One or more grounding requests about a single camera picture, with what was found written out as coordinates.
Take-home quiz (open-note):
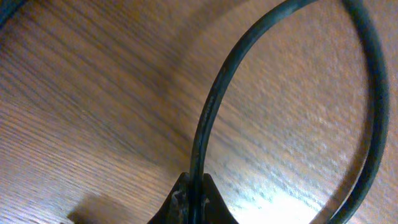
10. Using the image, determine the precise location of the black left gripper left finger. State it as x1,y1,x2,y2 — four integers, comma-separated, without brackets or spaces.
148,172,189,224

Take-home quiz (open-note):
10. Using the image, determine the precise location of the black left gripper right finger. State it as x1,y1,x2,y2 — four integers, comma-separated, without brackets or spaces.
202,174,238,224

